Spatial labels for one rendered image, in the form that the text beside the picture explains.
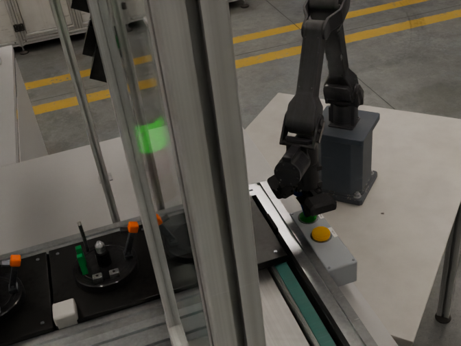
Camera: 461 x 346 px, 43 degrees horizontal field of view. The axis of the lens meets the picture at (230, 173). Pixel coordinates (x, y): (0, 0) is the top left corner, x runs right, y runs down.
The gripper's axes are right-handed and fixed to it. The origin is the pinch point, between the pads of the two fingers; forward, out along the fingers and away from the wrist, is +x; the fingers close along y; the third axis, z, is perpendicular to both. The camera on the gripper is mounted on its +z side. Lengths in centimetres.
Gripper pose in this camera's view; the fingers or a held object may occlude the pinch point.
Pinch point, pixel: (306, 204)
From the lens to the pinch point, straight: 136.1
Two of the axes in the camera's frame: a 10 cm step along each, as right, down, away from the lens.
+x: 1.0, 8.2, 5.6
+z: -9.4, 2.6, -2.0
